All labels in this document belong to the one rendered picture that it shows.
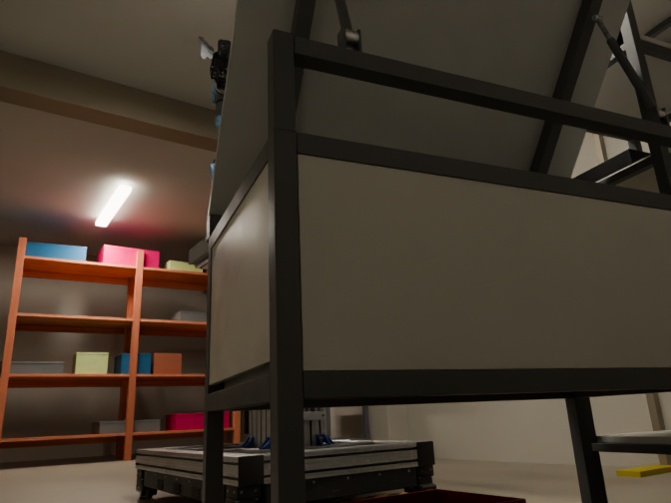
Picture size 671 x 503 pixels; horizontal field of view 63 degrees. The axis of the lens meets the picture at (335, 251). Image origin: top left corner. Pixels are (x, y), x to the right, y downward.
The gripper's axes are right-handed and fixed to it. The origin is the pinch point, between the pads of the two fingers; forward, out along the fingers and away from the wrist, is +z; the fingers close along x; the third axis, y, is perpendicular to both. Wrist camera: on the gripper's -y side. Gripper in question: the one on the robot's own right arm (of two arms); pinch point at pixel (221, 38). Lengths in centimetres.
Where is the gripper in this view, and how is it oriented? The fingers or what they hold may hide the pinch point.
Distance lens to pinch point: 201.4
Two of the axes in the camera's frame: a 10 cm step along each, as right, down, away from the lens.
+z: 1.3, -3.0, -9.5
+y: -0.9, 9.5, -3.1
